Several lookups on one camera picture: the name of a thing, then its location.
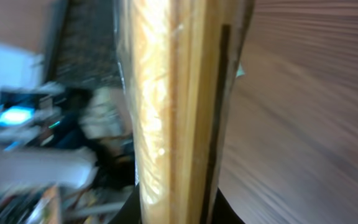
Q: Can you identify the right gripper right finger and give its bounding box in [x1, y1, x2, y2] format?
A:
[211, 189, 245, 224]

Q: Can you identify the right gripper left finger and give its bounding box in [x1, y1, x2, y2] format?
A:
[108, 185, 142, 224]

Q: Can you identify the teal snack packet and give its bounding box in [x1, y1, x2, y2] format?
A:
[236, 63, 246, 77]

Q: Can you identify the orange spaghetti pack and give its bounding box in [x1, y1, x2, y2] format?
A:
[117, 0, 254, 223]

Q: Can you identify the grey plastic mesh basket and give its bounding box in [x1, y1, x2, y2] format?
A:
[43, 0, 122, 89]

